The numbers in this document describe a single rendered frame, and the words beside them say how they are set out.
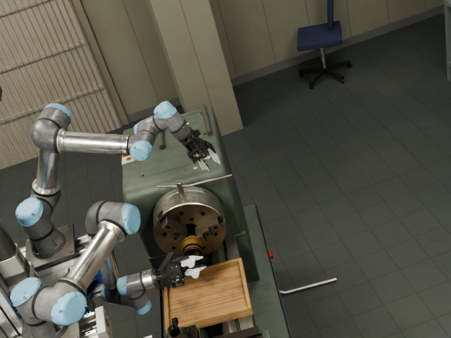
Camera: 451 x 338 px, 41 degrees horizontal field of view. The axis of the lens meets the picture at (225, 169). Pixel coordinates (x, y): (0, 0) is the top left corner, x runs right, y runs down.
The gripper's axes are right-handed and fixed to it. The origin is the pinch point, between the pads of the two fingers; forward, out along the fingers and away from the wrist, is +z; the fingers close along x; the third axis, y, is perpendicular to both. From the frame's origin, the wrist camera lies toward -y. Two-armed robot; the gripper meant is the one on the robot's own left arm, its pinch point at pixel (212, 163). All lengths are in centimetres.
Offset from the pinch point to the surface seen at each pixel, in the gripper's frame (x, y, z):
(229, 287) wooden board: -23, 25, 42
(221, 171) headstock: -2.5, -10.9, 12.1
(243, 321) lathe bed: -21, 43, 45
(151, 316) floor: -111, -55, 104
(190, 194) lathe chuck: -16.6, -0.7, 7.2
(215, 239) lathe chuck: -19.9, 5.9, 30.3
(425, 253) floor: 50, -48, 162
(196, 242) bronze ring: -22.3, 17.0, 17.9
